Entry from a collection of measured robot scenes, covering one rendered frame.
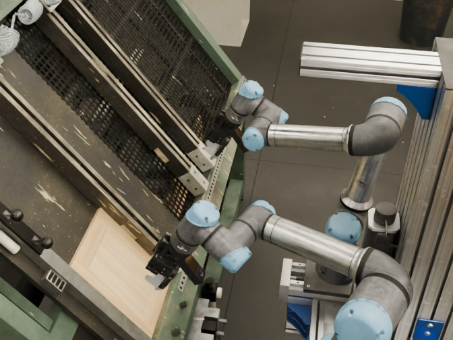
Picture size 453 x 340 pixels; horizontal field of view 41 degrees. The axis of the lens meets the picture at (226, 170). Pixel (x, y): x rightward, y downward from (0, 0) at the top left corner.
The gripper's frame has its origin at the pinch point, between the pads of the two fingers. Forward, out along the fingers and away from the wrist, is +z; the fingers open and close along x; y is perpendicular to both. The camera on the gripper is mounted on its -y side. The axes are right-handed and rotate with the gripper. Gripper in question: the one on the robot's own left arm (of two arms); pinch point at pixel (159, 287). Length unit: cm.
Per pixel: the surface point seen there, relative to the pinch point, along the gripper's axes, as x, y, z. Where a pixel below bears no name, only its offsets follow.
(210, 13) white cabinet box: -414, 21, 126
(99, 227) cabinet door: -36, 22, 30
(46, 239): -4.1, 34.4, 8.9
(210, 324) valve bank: -34, -33, 49
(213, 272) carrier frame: -113, -46, 108
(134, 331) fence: -10.2, -4.9, 39.7
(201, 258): -61, -22, 47
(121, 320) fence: -10.0, 1.0, 37.0
